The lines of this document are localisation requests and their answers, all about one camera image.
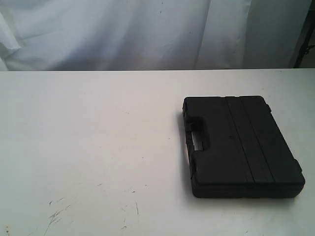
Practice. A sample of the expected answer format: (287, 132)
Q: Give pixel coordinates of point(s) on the white backdrop cloth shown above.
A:
(149, 34)

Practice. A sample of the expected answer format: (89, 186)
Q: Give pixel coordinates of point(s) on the black plastic carrying case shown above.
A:
(236, 150)

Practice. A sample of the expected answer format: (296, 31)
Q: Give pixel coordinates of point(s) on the black stand pole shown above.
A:
(305, 47)

